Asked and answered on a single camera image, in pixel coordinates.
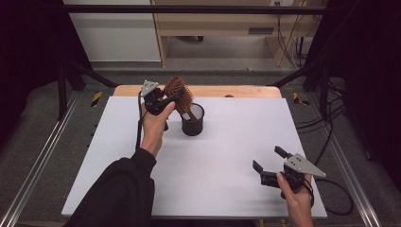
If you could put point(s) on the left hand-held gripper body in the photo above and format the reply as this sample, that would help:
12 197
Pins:
153 99

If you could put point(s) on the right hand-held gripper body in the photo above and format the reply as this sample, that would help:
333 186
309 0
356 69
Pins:
299 167

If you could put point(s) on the wooden paddle hairbrush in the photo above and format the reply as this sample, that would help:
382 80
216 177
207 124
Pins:
175 85

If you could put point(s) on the black mesh pen holder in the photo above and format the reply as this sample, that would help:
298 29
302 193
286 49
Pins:
192 127

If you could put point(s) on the person's left hand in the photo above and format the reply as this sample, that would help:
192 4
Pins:
154 129

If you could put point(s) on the person's right hand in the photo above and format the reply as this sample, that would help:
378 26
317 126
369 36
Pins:
298 201

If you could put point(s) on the light wooden table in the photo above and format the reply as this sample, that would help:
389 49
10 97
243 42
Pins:
220 90

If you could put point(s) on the yellow black tape marker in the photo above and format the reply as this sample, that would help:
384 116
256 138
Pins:
96 98
296 98

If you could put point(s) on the black metal stand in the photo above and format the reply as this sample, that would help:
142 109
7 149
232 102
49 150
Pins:
323 94
61 94

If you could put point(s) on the light wooden desk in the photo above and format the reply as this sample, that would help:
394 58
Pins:
220 25

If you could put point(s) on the grey under-desk tray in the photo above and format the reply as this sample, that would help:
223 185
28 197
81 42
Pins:
261 31

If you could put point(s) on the black curtain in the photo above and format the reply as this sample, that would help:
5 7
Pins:
372 63
31 47

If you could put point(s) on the white socket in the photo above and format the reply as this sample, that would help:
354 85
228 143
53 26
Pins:
277 3

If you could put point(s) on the aluminium floor rail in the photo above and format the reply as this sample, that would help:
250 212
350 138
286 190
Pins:
31 176
356 195

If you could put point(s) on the black horizontal frame bar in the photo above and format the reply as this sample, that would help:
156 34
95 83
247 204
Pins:
189 9

